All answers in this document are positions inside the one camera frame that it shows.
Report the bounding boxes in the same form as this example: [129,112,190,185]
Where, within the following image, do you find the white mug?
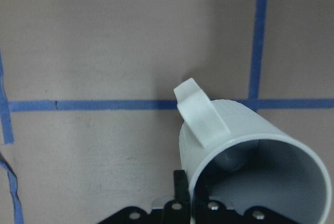
[174,78,331,223]

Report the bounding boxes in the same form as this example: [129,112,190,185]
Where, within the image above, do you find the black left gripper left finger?
[173,170,191,223]

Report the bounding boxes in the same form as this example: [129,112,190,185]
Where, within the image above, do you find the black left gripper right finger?
[194,182,209,210]

